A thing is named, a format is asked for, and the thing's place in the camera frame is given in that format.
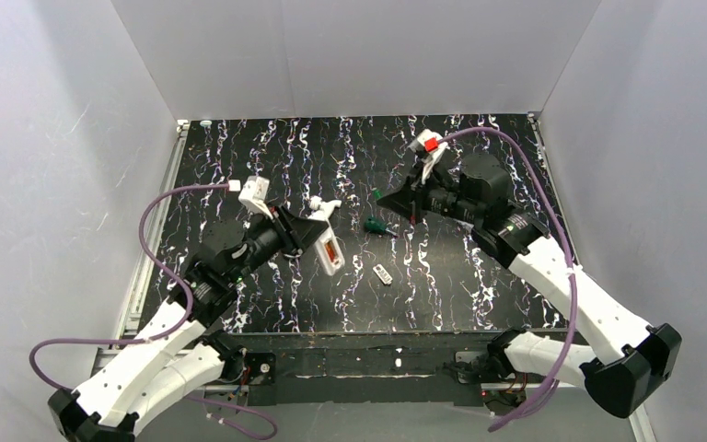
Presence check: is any orange battery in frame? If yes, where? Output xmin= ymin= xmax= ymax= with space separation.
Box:
xmin=324 ymin=241 xmax=339 ymax=263

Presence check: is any white remote control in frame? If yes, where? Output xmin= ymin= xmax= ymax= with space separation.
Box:
xmin=313 ymin=224 xmax=345 ymax=276

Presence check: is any white battery cover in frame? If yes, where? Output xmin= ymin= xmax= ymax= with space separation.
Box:
xmin=373 ymin=264 xmax=393 ymax=286

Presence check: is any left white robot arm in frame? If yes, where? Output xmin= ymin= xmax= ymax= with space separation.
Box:
xmin=48 ymin=202 xmax=342 ymax=441

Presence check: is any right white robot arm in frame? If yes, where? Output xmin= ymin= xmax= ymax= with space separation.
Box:
xmin=377 ymin=154 xmax=682 ymax=418

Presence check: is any white plastic faucet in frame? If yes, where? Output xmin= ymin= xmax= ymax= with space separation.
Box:
xmin=308 ymin=196 xmax=342 ymax=221

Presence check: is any green handled screwdriver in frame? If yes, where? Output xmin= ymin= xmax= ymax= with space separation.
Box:
xmin=364 ymin=216 xmax=399 ymax=238

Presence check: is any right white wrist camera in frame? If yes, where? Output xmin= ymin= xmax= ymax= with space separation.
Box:
xmin=408 ymin=129 xmax=448 ymax=184

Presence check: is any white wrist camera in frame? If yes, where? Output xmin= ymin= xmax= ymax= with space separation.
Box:
xmin=408 ymin=129 xmax=448 ymax=184
xmin=227 ymin=175 xmax=272 ymax=219

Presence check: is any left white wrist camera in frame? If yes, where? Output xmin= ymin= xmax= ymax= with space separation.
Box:
xmin=227 ymin=175 xmax=272 ymax=219

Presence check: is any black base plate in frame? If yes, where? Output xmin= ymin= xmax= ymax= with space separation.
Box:
xmin=208 ymin=331 xmax=502 ymax=406

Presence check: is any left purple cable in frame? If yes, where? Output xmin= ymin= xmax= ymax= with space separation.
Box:
xmin=29 ymin=182 xmax=280 ymax=440

